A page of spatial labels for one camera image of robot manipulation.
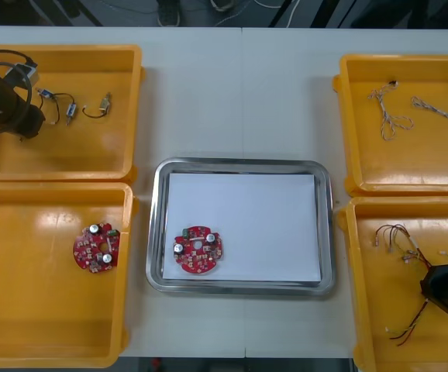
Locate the steel tray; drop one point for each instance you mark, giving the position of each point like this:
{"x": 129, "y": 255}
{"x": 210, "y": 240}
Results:
{"x": 243, "y": 288}

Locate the yellow-orange plastic bin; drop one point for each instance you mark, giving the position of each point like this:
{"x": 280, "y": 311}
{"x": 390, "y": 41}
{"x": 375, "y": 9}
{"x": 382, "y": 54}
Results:
{"x": 394, "y": 341}
{"x": 402, "y": 162}
{"x": 73, "y": 155}
{"x": 73, "y": 317}

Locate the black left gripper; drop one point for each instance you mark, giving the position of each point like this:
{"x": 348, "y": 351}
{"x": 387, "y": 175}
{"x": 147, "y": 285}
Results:
{"x": 35, "y": 122}

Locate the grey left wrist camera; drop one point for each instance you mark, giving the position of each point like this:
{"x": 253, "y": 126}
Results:
{"x": 28, "y": 73}

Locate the white sheet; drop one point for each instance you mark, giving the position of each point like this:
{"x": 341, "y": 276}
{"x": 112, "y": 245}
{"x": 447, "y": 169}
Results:
{"x": 247, "y": 209}

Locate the blue label solenoid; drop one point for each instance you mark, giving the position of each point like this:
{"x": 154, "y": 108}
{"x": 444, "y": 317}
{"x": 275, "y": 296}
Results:
{"x": 45, "y": 93}
{"x": 70, "y": 111}

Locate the round red circuit board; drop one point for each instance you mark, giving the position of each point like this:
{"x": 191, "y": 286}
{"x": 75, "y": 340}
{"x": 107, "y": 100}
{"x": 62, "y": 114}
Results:
{"x": 197, "y": 257}
{"x": 92, "y": 248}

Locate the person's shoe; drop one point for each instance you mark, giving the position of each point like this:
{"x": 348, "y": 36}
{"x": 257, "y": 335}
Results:
{"x": 168, "y": 14}
{"x": 223, "y": 4}

